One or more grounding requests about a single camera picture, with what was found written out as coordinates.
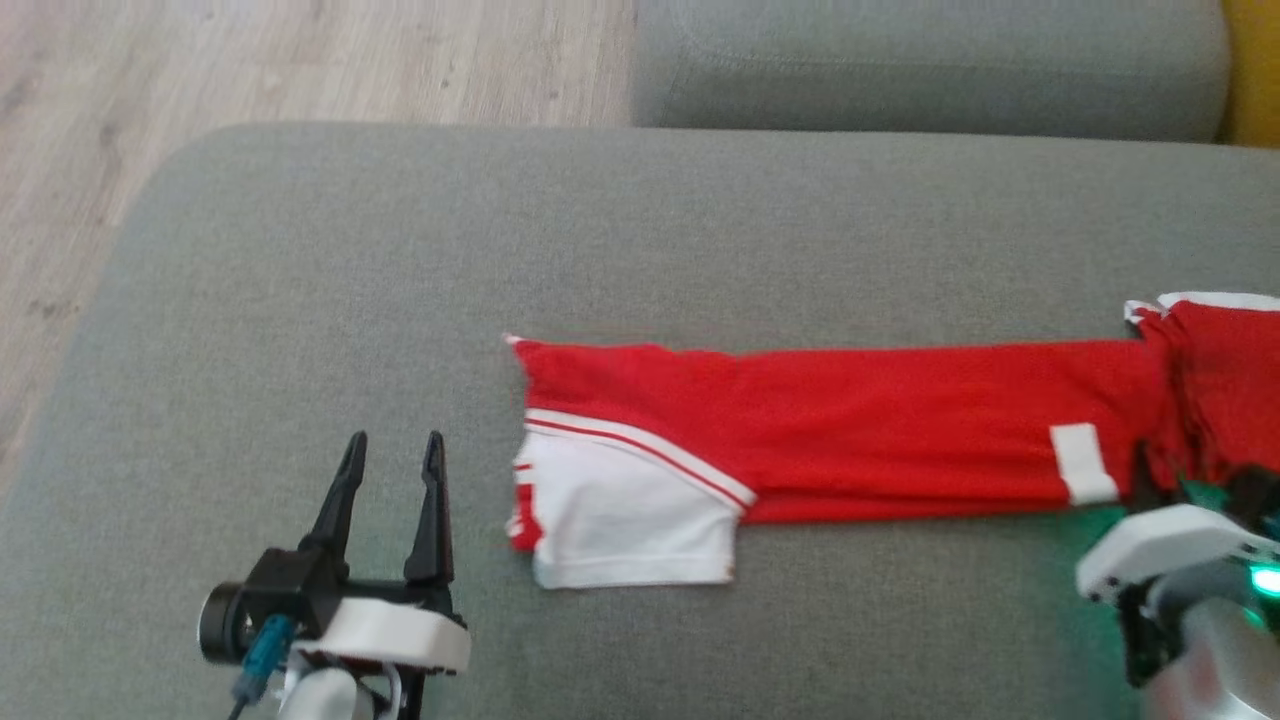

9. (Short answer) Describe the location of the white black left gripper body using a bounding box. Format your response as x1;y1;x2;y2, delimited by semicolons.
288;578;473;678

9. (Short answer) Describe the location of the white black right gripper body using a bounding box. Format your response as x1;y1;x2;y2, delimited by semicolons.
1074;502;1280;607

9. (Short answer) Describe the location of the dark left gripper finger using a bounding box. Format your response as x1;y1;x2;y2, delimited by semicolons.
403;429;457;593
298;429;370;558

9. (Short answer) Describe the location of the red shorts white trim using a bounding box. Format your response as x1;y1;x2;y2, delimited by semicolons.
1122;289;1280;493

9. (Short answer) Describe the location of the red basketball jersey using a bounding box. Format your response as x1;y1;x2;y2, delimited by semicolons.
502;332;1173;592

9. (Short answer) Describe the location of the grey sofa seat cushion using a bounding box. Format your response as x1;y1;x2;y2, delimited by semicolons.
0;121;1280;720

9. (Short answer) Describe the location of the yellow cushion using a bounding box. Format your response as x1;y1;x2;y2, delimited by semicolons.
1220;0;1280;150

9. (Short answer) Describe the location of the black cable blue plug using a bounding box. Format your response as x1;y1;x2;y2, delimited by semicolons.
228;613;298;720

